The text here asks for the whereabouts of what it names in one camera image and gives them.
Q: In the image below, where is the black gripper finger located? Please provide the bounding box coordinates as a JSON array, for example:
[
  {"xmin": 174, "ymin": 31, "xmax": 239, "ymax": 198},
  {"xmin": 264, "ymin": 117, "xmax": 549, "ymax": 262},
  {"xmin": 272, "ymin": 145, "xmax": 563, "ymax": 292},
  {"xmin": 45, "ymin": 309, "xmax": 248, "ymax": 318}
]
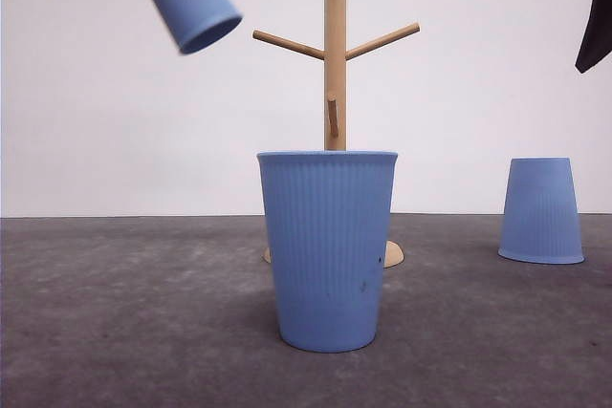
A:
[{"xmin": 576, "ymin": 0, "xmax": 612, "ymax": 74}]

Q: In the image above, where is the wooden mug tree stand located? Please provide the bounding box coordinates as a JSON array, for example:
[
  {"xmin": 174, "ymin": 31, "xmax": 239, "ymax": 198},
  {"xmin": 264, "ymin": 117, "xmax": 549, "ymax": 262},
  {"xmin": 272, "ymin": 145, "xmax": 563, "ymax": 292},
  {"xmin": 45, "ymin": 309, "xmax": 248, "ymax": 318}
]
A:
[{"xmin": 252, "ymin": 0, "xmax": 422, "ymax": 268}]

